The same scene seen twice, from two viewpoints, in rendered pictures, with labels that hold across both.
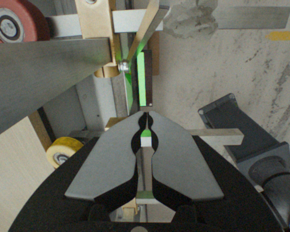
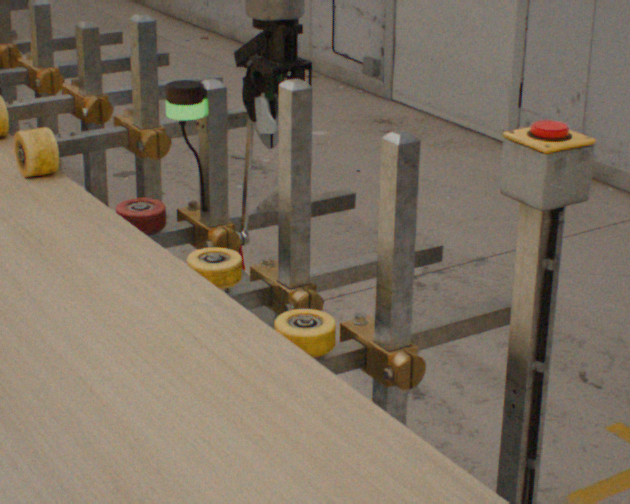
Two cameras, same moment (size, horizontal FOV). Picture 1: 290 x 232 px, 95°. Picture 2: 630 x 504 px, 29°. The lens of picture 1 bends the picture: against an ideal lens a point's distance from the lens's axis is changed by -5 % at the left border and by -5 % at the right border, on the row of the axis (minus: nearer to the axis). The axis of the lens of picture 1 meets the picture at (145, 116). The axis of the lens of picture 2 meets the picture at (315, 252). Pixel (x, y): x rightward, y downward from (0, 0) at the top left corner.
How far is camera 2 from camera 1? 2.01 m
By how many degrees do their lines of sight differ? 94
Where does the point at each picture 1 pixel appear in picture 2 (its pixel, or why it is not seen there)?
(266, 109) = not seen: outside the picture
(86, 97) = not seen: hidden behind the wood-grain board
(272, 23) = (342, 193)
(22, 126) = (150, 250)
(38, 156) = (174, 269)
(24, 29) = (155, 204)
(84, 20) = (193, 215)
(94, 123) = not seen: hidden behind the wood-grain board
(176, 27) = (270, 207)
